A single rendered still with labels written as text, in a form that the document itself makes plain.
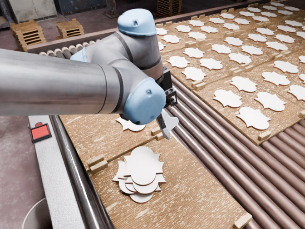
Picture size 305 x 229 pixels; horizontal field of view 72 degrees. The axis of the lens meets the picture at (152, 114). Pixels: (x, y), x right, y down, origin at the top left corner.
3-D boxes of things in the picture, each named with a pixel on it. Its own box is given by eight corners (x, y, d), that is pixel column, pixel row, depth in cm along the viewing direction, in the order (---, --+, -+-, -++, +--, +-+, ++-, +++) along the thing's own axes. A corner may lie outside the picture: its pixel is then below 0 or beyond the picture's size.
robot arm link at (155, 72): (138, 74, 48) (125, 58, 53) (142, 89, 51) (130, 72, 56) (166, 61, 49) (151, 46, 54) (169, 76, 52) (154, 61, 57)
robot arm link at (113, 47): (83, 76, 35) (137, 46, 38) (61, 50, 42) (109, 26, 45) (100, 106, 41) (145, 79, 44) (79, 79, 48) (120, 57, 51)
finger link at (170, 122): (186, 134, 61) (174, 106, 59) (169, 144, 60) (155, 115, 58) (182, 132, 64) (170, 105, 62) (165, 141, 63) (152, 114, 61)
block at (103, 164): (92, 175, 72) (91, 170, 70) (91, 171, 73) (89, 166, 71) (108, 166, 74) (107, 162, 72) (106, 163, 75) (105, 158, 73)
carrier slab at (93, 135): (87, 173, 74) (86, 171, 73) (56, 109, 99) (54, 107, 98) (167, 132, 88) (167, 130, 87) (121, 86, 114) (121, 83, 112)
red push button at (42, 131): (34, 141, 85) (33, 139, 84) (32, 132, 89) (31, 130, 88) (50, 136, 88) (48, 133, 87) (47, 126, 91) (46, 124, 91)
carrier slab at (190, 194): (153, 307, 48) (153, 306, 47) (88, 175, 74) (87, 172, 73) (251, 220, 63) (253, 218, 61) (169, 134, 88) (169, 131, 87)
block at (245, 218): (236, 232, 59) (239, 228, 57) (231, 226, 60) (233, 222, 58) (250, 220, 61) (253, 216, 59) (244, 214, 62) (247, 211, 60)
